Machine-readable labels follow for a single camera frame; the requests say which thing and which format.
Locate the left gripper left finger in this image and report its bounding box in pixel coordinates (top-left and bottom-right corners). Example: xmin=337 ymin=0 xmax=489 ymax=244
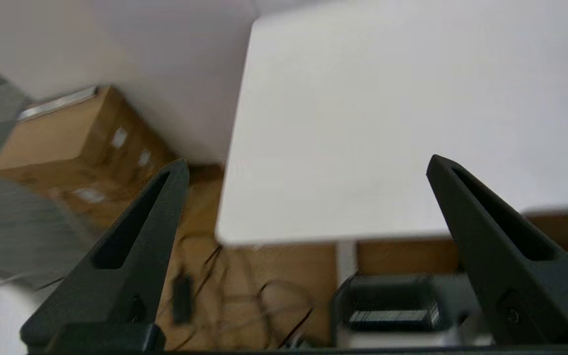
xmin=20 ymin=159 xmax=189 ymax=352

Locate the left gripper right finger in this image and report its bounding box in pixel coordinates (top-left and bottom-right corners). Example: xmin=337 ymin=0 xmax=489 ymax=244
xmin=426 ymin=154 xmax=568 ymax=347

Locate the labelled brown cardboard box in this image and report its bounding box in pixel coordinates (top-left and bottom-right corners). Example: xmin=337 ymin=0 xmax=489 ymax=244
xmin=18 ymin=99 xmax=193 ymax=237

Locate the flat white object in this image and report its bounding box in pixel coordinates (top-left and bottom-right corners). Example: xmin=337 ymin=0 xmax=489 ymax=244
xmin=17 ymin=86 xmax=98 ymax=122

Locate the thin black floor cable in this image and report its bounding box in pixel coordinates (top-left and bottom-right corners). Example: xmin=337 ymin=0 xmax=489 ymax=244
xmin=166 ymin=244 xmax=317 ymax=351

